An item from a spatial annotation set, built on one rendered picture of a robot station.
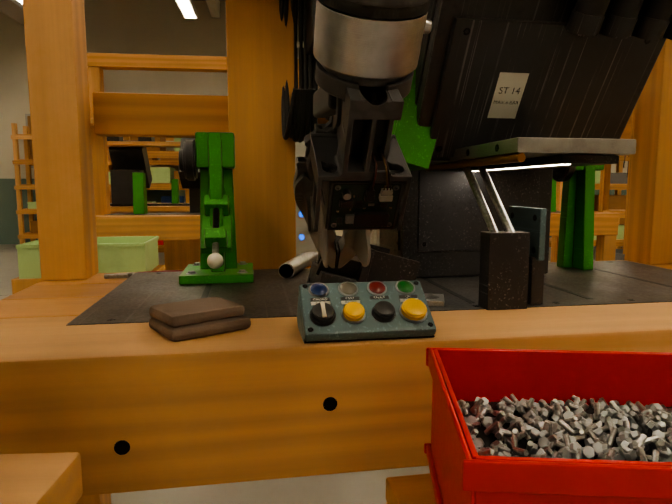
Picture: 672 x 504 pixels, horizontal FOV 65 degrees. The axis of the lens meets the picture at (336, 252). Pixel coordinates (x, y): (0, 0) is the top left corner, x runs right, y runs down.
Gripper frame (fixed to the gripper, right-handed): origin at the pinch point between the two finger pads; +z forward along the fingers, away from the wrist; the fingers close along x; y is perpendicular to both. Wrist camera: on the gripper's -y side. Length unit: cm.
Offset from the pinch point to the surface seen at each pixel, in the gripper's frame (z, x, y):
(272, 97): 16, -3, -67
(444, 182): 19, 27, -39
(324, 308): 8.4, -0.5, 0.0
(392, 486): 12.2, 3.9, 18.4
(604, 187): 250, 352, -369
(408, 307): 8.5, 9.1, 0.2
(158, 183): 405, -133, -600
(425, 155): 6.5, 18.4, -29.0
